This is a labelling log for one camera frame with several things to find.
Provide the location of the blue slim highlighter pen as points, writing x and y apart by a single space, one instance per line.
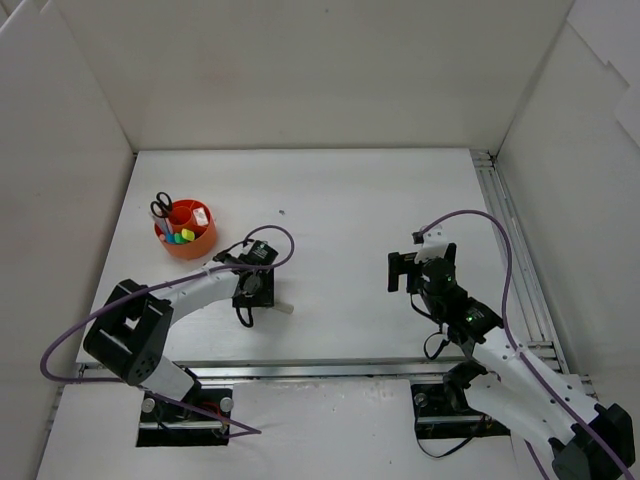
166 226

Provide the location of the long beige eraser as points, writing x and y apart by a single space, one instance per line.
285 308

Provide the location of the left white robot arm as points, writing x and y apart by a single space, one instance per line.
329 307

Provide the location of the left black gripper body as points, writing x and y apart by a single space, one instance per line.
255 298

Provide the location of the green capped black marker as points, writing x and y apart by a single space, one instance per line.
178 237

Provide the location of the aluminium front rail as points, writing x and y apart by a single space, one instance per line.
236 371

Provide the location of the white eraser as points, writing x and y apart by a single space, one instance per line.
200 217

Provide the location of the yellow capped black marker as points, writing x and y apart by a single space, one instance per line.
188 235

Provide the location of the black handled scissors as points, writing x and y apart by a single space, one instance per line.
162 205

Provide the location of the aluminium side rail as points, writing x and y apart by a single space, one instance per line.
527 304

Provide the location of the orange round pen holder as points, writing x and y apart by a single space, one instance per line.
181 217

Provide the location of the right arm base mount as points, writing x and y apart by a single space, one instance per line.
441 412

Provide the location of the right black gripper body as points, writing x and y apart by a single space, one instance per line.
396 272

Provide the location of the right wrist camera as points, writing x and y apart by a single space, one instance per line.
433 244

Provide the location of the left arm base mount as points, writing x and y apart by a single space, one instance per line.
162 424

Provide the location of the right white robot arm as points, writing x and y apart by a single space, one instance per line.
503 379

